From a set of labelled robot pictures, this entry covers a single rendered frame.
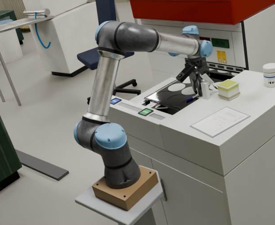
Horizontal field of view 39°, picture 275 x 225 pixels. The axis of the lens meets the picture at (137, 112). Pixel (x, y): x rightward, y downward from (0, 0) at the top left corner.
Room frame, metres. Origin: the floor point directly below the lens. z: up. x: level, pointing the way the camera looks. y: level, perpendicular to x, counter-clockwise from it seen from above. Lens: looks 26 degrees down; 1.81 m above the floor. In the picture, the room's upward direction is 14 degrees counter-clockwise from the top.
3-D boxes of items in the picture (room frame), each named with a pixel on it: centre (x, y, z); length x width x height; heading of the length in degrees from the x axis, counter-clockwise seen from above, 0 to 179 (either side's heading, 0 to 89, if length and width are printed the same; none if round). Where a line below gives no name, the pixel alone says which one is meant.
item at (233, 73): (2.08, -0.48, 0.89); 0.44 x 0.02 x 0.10; 33
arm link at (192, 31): (1.86, -0.35, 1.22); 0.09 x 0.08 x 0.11; 127
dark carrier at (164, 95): (1.95, -0.31, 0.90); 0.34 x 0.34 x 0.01; 33
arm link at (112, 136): (1.35, 0.13, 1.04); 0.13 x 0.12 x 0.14; 37
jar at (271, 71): (1.65, -0.65, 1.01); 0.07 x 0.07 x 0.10
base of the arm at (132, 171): (1.35, 0.12, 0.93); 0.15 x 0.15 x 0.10
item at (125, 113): (1.81, 0.03, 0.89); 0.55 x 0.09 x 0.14; 33
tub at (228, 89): (1.64, -0.44, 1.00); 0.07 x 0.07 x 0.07; 25
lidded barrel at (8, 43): (7.18, 2.00, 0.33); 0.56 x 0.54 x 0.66; 41
